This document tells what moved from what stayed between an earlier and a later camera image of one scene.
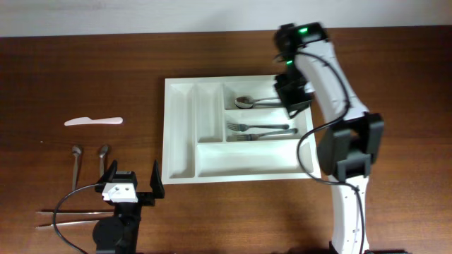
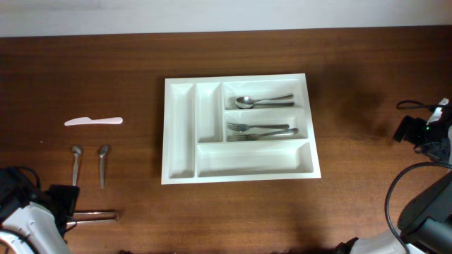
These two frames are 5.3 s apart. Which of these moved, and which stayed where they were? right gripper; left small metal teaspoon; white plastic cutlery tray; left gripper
Moved: left gripper; right gripper
Stayed: white plastic cutlery tray; left small metal teaspoon
